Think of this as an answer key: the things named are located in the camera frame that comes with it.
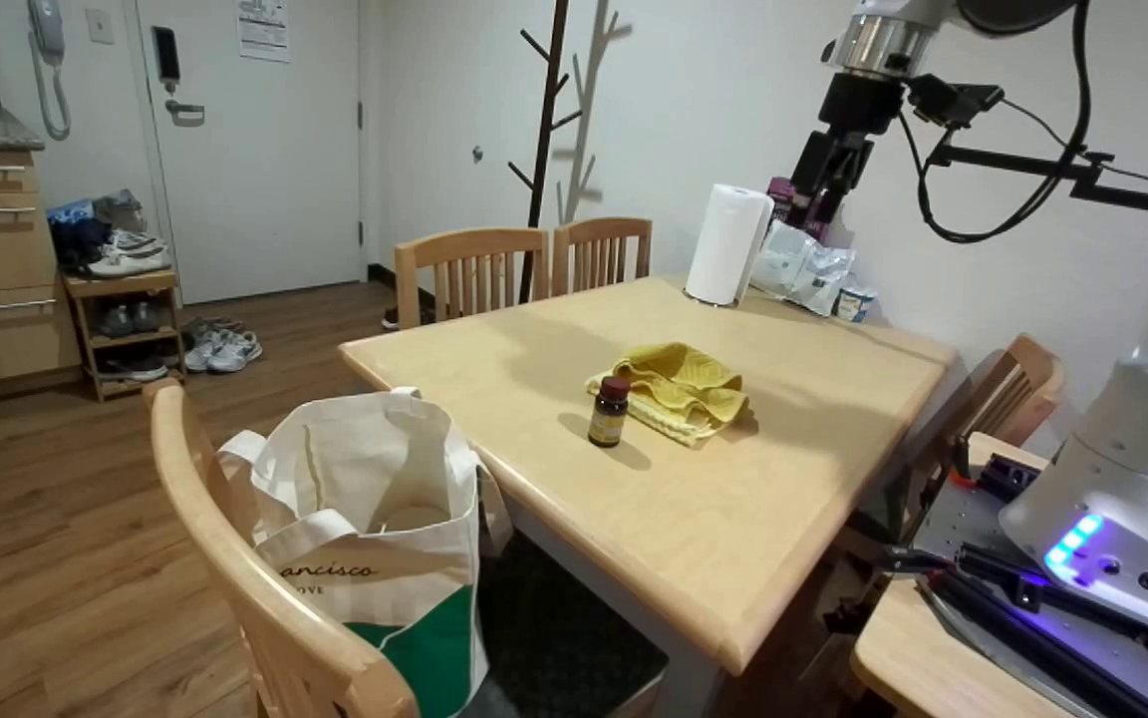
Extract white grey floor sneakers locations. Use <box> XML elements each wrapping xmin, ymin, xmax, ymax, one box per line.
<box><xmin>178</xmin><ymin>320</ymin><xmax>267</xmax><ymax>378</ymax></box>

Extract black door lock handle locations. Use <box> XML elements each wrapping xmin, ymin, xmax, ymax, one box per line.
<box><xmin>151</xmin><ymin>23</ymin><xmax>207</xmax><ymax>132</ymax></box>

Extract wooden slat back chair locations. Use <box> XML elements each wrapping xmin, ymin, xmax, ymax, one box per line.
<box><xmin>551</xmin><ymin>211</ymin><xmax>658</xmax><ymax>300</ymax></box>
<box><xmin>389</xmin><ymin>223</ymin><xmax>555</xmax><ymax>333</ymax></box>

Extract dark blue shoes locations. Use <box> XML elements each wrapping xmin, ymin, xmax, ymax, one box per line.
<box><xmin>44</xmin><ymin>197</ymin><xmax>121</xmax><ymax>277</ymax></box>

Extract white door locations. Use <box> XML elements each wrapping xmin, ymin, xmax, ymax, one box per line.
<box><xmin>130</xmin><ymin>0</ymin><xmax>372</xmax><ymax>308</ymax></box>

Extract light wood cabinet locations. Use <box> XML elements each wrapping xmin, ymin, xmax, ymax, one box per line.
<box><xmin>0</xmin><ymin>114</ymin><xmax>84</xmax><ymax>403</ymax></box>

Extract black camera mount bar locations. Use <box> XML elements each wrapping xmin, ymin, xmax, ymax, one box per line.
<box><xmin>926</xmin><ymin>135</ymin><xmax>1148</xmax><ymax>223</ymax></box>

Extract wooden chair beside robot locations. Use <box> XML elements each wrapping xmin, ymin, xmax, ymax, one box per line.
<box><xmin>849</xmin><ymin>333</ymin><xmax>1068</xmax><ymax>551</ymax></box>

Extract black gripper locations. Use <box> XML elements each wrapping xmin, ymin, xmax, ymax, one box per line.
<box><xmin>781</xmin><ymin>72</ymin><xmax>905</xmax><ymax>239</ymax></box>

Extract dark wooden coat rack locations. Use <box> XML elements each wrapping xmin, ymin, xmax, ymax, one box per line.
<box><xmin>507</xmin><ymin>0</ymin><xmax>584</xmax><ymax>308</ymax></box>

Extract yellow folded cloth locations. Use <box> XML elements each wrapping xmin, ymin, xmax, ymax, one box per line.
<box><xmin>582</xmin><ymin>341</ymin><xmax>763</xmax><ymax>451</ymax></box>

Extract wooden shoe rack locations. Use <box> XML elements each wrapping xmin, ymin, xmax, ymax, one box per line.
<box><xmin>62</xmin><ymin>262</ymin><xmax>186</xmax><ymax>403</ymax></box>

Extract wooden robot side table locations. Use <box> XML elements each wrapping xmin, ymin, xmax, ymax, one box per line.
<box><xmin>849</xmin><ymin>434</ymin><xmax>1148</xmax><ymax>718</ymax></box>

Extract white paper towel roll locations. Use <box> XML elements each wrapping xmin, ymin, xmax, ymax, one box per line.
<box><xmin>683</xmin><ymin>180</ymin><xmax>777</xmax><ymax>310</ymax></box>

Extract clear plastic bag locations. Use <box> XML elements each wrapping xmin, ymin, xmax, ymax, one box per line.
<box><xmin>744</xmin><ymin>215</ymin><xmax>861</xmax><ymax>320</ymax></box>

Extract white and green tote bag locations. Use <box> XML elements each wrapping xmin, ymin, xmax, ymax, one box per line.
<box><xmin>212</xmin><ymin>385</ymin><xmax>514</xmax><ymax>718</ymax></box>

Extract small brown glass bottle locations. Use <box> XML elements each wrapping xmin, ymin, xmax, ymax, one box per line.
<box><xmin>584</xmin><ymin>385</ymin><xmax>635</xmax><ymax>451</ymax></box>

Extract wooden chair with tote bag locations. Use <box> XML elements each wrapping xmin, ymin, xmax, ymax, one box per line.
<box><xmin>147</xmin><ymin>378</ymin><xmax>421</xmax><ymax>718</ymax></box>

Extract white wall phone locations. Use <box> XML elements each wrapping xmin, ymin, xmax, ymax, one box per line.
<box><xmin>25</xmin><ymin>0</ymin><xmax>74</xmax><ymax>143</ymax></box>

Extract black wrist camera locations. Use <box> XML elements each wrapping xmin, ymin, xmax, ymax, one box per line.
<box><xmin>902</xmin><ymin>78</ymin><xmax>1008</xmax><ymax>132</ymax></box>

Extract white sneakers pair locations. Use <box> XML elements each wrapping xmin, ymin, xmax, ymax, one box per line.
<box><xmin>84</xmin><ymin>227</ymin><xmax>175</xmax><ymax>278</ymax></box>

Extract grey metal mounting plate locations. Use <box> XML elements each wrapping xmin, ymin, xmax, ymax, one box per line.
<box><xmin>911</xmin><ymin>473</ymin><xmax>1148</xmax><ymax>718</ymax></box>

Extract black orange clamp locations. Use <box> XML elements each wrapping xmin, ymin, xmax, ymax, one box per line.
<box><xmin>825</xmin><ymin>538</ymin><xmax>1043</xmax><ymax>636</ymax></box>

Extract white paper notice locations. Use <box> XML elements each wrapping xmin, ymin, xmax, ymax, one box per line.
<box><xmin>232</xmin><ymin>0</ymin><xmax>296</xmax><ymax>68</ymax></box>

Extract white light switch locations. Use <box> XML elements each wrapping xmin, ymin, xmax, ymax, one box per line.
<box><xmin>81</xmin><ymin>4</ymin><xmax>121</xmax><ymax>48</ymax></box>

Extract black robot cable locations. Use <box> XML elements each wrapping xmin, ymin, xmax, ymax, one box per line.
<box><xmin>893</xmin><ymin>0</ymin><xmax>1097</xmax><ymax>249</ymax></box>

